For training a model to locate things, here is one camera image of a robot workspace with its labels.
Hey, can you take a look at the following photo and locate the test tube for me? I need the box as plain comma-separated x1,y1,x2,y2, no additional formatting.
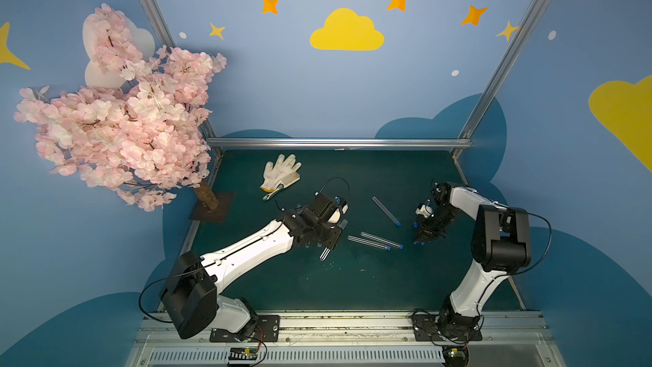
319,219,348,262
372,196,402,227

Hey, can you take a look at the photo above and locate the test tube diagonal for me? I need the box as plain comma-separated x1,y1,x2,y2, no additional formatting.
360,232,404,250
347,235,392,251

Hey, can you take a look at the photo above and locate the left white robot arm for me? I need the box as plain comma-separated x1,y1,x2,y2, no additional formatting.
160,202,348,341

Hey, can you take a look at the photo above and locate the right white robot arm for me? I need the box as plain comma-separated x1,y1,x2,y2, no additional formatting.
414,183,532,336

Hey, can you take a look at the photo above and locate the white cotton work glove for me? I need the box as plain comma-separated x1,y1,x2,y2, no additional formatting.
260,154,302,193

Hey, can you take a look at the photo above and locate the black square tree base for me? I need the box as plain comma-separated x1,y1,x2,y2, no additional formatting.
189,192,235,224

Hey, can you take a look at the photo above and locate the right small circuit board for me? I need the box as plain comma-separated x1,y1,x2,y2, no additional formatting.
441,347,470,367

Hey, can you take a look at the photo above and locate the small circuit board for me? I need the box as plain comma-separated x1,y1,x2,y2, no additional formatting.
226,347,262,366
441,347,470,367

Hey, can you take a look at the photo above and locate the left small circuit board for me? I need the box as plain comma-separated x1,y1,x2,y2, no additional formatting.
226,347,262,366

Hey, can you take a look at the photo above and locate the pink cherry blossom tree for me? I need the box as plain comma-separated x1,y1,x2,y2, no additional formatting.
14,4,227,212

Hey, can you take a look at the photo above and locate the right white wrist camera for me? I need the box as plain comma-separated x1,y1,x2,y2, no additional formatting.
415,204,434,219

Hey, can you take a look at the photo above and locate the green handled small tool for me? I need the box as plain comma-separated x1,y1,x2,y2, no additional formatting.
263,185,285,202

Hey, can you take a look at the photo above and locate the aluminium frame back bar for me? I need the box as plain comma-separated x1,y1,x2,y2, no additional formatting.
206,137,472,150

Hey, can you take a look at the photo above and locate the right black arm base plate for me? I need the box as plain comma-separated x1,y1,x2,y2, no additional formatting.
409,309,483,345

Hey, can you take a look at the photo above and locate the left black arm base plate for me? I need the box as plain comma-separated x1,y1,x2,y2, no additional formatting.
209,314,280,343

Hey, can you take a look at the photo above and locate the aluminium mounting rail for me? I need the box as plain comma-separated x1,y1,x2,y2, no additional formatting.
126,311,565,366

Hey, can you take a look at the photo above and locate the aluminium frame right post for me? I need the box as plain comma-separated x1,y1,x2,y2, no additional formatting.
451,0,552,161

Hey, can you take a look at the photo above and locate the aluminium frame post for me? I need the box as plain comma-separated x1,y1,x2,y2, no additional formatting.
451,0,552,161
119,0,225,159

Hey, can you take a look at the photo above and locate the aluminium frame left post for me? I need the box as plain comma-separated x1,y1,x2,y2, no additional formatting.
119,0,225,159

